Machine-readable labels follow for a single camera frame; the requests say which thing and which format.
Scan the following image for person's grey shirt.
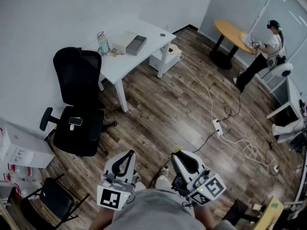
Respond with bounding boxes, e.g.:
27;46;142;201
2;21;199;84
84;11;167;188
110;188;207;230

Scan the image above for grey box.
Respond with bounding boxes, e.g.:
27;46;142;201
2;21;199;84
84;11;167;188
112;30;148;57

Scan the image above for white drawer cabinet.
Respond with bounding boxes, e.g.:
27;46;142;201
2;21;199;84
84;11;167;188
149;48;184;74

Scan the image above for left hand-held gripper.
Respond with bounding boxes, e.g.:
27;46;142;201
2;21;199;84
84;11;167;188
97;149;137;211

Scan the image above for patterned bottle strap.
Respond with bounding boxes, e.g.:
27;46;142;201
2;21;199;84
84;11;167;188
97;47;125;58

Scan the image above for white side table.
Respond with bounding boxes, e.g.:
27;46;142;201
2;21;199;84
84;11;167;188
266;75;305;119

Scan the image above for white power cable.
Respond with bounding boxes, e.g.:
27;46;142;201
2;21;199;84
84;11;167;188
178;56;215;122

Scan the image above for black stool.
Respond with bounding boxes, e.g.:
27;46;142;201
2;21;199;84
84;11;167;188
223;199;262;227

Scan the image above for small black screen device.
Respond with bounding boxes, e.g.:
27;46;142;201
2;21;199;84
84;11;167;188
172;175;187;194

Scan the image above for white round device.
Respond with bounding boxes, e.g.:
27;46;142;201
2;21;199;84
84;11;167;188
271;62;295;78

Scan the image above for black floor cable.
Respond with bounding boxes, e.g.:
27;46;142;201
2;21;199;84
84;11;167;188
216;92;243;123

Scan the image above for tangled white cable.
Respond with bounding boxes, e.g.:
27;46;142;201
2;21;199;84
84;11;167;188
220;134;280;175

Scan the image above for round wooden table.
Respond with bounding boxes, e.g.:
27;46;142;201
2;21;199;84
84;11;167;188
209;19;259;70

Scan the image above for person's left forearm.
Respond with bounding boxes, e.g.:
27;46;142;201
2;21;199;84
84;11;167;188
88;206;116;230

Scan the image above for white rectangular desk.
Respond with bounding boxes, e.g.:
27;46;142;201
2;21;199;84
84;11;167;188
81;19;177;114

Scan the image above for person's right forearm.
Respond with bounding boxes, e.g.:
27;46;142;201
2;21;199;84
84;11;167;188
193;204;214;230

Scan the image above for yellow and white packet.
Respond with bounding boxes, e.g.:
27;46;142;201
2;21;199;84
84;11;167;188
239;31;255;47

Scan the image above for black office chair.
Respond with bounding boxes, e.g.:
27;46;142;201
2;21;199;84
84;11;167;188
39;46;118;157

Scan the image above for black smartphone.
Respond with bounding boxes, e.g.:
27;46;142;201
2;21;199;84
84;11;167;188
68;116;83;127

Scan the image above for black folding chair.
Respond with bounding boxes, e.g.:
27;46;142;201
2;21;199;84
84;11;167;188
20;173;91;230

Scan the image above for yellowish cardboard box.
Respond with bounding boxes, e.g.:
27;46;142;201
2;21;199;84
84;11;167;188
254;196;285;230

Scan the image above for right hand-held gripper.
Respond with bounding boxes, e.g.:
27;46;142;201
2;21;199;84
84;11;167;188
170;149;227;207

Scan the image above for white power strip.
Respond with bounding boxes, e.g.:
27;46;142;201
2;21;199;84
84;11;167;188
212;118;224;137

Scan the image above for cartoon boy plush toy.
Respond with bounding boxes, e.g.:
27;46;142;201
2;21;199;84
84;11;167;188
96;31;109;55

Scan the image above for pack of plastic bottles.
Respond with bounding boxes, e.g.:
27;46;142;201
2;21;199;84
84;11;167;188
0;163;40;198

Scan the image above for person's light trousers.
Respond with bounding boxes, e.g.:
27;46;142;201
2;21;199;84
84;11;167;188
133;175;179;193

